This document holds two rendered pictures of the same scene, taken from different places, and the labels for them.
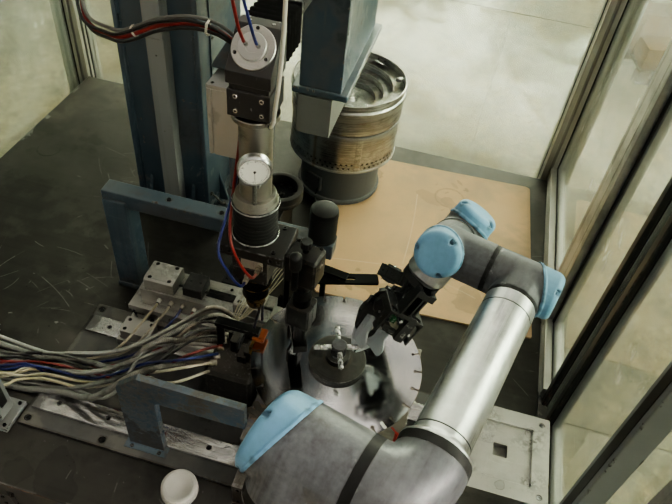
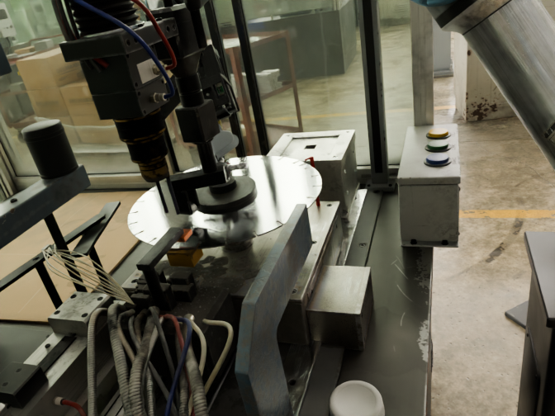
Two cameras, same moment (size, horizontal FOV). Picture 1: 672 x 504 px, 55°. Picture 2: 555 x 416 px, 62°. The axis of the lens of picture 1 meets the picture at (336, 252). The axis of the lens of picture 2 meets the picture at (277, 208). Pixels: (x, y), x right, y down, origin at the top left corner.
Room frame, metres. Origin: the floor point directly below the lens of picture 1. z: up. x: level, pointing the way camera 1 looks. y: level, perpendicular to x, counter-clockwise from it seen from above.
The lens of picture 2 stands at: (0.49, 0.66, 1.28)
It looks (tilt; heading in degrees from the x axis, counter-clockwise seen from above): 27 degrees down; 283
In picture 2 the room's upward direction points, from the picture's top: 11 degrees counter-clockwise
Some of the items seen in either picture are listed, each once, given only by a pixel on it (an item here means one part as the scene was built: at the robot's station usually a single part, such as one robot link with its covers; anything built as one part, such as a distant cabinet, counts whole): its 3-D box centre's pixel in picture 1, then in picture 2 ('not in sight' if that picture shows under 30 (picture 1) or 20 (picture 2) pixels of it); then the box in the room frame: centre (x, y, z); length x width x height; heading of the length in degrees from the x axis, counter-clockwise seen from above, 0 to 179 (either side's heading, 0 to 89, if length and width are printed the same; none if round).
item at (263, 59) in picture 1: (286, 75); not in sight; (0.90, 0.11, 1.45); 0.35 x 0.07 x 0.28; 170
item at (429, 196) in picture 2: not in sight; (430, 181); (0.36, -0.27, 0.82); 0.28 x 0.11 x 0.15; 80
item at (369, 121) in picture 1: (343, 132); not in sight; (1.52, 0.02, 0.93); 0.31 x 0.31 x 0.36
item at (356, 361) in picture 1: (337, 357); (223, 187); (0.73, -0.03, 0.96); 0.11 x 0.11 x 0.03
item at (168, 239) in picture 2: (241, 336); (169, 262); (0.76, 0.16, 0.95); 0.10 x 0.03 x 0.07; 80
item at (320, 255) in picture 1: (303, 284); (185, 69); (0.72, 0.05, 1.17); 0.06 x 0.05 x 0.20; 71
